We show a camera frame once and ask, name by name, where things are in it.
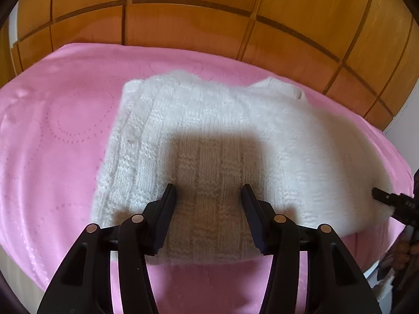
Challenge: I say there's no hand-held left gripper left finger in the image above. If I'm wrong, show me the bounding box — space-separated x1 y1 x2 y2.
37 183 178 314

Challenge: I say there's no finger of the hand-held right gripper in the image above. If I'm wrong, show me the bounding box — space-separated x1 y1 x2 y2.
372 186 419 228

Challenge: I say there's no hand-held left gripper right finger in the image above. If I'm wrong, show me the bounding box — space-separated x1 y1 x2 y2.
241 184 381 314

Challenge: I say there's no white knit sweater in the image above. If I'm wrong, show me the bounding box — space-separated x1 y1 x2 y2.
90 69 399 265

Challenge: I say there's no person's right hand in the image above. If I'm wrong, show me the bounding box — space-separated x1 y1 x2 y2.
389 231 414 271

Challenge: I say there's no pink blanket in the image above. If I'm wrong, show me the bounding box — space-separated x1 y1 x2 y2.
0 42 414 314

